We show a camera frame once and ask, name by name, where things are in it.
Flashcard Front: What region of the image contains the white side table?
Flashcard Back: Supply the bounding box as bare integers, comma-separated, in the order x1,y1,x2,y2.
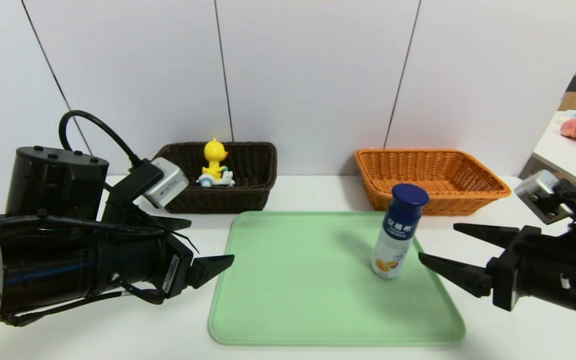
533,110,576,197

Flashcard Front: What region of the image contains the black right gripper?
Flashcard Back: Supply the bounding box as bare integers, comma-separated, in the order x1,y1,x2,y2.
418,222,576,312

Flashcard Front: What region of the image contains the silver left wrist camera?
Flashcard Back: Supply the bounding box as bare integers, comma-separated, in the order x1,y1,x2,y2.
143,157,190,209

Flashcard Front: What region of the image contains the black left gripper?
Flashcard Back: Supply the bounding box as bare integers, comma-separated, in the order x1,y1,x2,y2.
94,233,235,300

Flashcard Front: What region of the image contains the black left camera cable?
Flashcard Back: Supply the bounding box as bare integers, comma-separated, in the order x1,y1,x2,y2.
58,109,144,168

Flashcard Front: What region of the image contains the white bottle blue cap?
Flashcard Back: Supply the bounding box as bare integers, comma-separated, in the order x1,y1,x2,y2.
370,183,430,280

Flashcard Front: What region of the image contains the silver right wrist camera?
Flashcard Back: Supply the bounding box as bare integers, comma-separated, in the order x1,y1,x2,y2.
514,169,564,225

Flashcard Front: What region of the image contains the dark brown wicker basket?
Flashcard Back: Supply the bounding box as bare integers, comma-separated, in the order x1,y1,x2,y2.
153,142,278,215

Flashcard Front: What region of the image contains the orange wicker basket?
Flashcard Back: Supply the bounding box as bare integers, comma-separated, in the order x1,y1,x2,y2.
353,149,512,217

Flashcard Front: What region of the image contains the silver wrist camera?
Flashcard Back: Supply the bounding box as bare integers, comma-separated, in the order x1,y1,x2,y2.
143,157,190,209
514,169,564,225

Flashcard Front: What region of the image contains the green plastic tray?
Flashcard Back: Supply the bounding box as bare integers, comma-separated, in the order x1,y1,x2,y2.
207,210,466,347

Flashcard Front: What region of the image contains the yellow duck scooter toy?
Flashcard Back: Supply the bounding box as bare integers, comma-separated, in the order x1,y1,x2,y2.
196,138,236,189

